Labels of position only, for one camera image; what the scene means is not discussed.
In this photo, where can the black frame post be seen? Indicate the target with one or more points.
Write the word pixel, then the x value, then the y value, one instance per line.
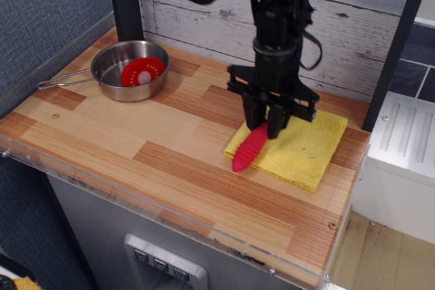
pixel 127 16
pixel 403 30

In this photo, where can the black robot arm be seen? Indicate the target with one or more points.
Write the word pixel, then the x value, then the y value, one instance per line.
pixel 281 25

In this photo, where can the red handled metal fork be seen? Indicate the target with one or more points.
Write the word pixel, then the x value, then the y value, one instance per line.
pixel 250 148

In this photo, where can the black right frame post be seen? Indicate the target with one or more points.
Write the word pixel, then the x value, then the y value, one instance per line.
pixel 403 30

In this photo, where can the steel pan with handle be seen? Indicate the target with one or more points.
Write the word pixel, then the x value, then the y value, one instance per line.
pixel 107 66

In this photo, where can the grey dispenser button panel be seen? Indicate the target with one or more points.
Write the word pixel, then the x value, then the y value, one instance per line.
pixel 154 267

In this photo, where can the red perforated plastic disc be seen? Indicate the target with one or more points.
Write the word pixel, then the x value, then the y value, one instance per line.
pixel 142 71

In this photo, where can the yellow object at corner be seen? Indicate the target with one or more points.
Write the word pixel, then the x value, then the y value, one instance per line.
pixel 26 284

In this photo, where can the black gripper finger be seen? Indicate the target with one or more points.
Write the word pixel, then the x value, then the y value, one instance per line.
pixel 278 118
pixel 254 110

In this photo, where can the black left frame post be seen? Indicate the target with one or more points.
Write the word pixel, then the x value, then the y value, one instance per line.
pixel 127 16

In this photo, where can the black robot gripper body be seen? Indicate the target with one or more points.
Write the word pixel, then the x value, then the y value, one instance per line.
pixel 274 79

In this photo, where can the white ribbed appliance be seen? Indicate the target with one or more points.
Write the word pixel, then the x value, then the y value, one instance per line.
pixel 396 182

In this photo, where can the yellow folded cloth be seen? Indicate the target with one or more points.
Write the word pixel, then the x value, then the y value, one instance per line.
pixel 302 151

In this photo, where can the silver toy fridge cabinet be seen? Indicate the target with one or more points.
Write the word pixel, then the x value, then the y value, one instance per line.
pixel 190 239

